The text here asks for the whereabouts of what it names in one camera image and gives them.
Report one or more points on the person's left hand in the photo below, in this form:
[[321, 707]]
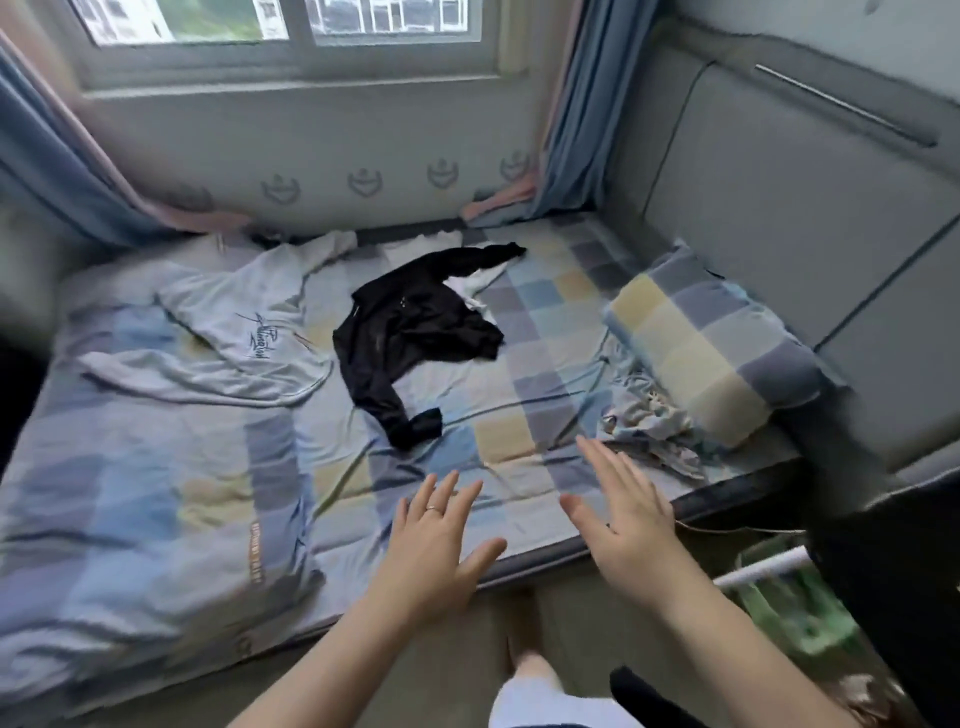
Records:
[[428, 563]]

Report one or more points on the person's right hand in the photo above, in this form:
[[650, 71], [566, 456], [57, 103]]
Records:
[[638, 533]]

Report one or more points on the black garment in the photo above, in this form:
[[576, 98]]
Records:
[[405, 323]]

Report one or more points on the small cream t-shirt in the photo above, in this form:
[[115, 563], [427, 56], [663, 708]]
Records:
[[480, 278]]

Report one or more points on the white t-shirt with script print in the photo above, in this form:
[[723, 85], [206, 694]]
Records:
[[225, 338]]

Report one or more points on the person's left forearm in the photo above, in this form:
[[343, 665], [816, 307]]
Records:
[[323, 675]]

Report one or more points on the person's right forearm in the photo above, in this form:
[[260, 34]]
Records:
[[758, 660]]

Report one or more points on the person's left leg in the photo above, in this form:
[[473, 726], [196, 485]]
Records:
[[533, 663]]

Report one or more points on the person's white shorts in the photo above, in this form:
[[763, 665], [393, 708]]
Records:
[[548, 702]]

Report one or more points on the bed with plaid sheet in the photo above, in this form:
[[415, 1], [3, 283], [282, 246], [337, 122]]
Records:
[[135, 525]]

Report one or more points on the blue-grey garment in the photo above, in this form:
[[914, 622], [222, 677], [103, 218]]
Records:
[[653, 420]]

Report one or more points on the black sock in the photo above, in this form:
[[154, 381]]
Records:
[[653, 702]]

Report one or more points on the green bag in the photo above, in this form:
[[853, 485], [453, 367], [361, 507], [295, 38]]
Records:
[[803, 608]]

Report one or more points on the plaid pillow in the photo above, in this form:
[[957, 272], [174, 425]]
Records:
[[713, 345]]

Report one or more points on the grey padded headboard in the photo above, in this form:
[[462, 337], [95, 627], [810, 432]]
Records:
[[795, 195]]

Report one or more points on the white framed window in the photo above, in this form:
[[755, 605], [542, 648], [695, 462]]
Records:
[[285, 38]]

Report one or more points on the high-rise buildings outside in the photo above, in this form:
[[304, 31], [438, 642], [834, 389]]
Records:
[[180, 15]]

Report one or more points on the white metal rack frame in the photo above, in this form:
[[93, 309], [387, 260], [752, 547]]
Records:
[[762, 569]]

